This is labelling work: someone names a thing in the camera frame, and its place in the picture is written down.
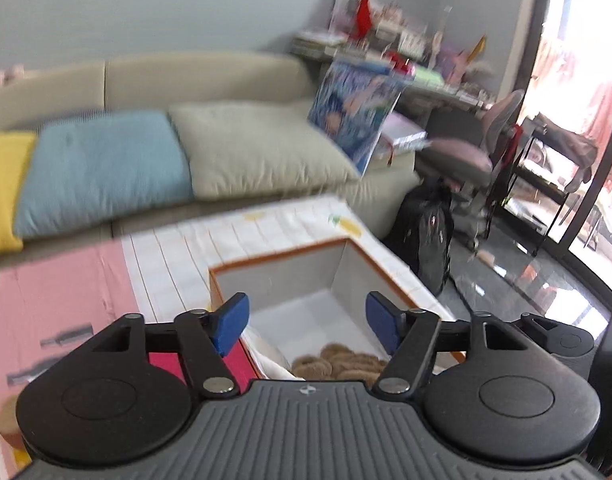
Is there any blue printed poster book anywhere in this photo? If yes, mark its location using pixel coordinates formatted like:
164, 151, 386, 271
306, 60, 408, 177

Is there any red lidded plastic box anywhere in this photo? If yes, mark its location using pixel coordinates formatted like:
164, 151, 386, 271
147, 344, 263, 396

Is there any light blue cushion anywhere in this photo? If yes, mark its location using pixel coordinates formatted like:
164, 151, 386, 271
13, 110, 195, 240

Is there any yellow cushion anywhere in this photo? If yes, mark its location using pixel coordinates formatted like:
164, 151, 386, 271
0, 131, 40, 256

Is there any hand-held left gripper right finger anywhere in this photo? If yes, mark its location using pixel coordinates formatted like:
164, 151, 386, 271
364, 290, 533, 397

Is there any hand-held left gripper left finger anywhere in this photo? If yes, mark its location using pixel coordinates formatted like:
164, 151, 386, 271
88, 293, 251, 397

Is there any pink printed tablecloth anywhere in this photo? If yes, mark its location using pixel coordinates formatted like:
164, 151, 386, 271
0, 195, 458, 480

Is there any beige cushion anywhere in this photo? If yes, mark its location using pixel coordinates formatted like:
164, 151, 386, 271
168, 101, 363, 202

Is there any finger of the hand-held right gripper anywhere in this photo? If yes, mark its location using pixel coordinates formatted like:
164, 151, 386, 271
518, 312, 596, 357

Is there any beige sofa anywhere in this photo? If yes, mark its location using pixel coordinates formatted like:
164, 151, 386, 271
0, 50, 423, 272

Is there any black backpack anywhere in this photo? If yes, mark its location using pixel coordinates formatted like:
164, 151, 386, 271
383, 180, 457, 297

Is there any pink curtain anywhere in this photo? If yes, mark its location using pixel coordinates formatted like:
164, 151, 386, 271
531, 35, 612, 242

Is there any orange-rimmed cardboard box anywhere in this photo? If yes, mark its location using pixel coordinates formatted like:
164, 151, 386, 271
208, 239, 468, 382

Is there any pink office chair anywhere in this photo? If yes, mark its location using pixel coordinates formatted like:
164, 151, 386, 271
416, 89, 528, 252

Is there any black metal rack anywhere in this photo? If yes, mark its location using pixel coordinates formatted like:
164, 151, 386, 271
506, 112, 600, 257

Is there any cluttered desk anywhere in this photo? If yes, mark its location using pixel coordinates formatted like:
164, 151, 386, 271
290, 0, 498, 117

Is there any pink plastic folder stack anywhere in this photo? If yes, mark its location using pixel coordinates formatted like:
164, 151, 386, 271
380, 111, 430, 155

